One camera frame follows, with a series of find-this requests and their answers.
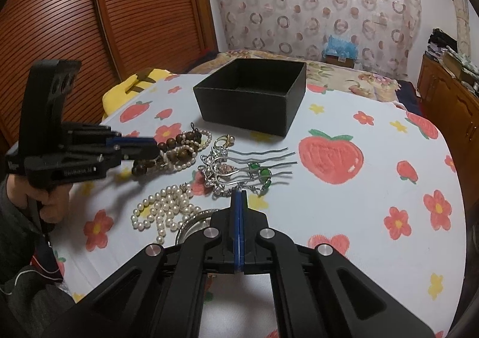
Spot silver hair pins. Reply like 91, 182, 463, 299
215, 147, 297, 195

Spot brown wooden bead bracelet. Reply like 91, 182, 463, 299
131, 129, 201, 177

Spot silver bangle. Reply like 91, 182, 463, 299
175, 209, 217, 245

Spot gold pearl ring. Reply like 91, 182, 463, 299
213, 134, 237, 150

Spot white pearl necklace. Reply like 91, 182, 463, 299
130, 184, 205, 245

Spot black jewelry box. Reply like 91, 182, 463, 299
193, 58, 307, 138

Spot person's left hand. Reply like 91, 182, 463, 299
7, 175, 73, 224

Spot yellow plush toy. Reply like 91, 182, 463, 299
102, 68, 177, 120

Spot strawberry flower print cloth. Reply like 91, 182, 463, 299
52, 75, 466, 337

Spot brown louvered wardrobe door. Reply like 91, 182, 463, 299
1, 0, 217, 146

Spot cardboard box with blue bag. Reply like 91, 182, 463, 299
322, 35, 358, 69

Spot circle pattern lace curtain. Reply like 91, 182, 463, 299
219, 0, 421, 78

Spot wooden sideboard cabinet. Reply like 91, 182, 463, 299
416, 53, 479, 212

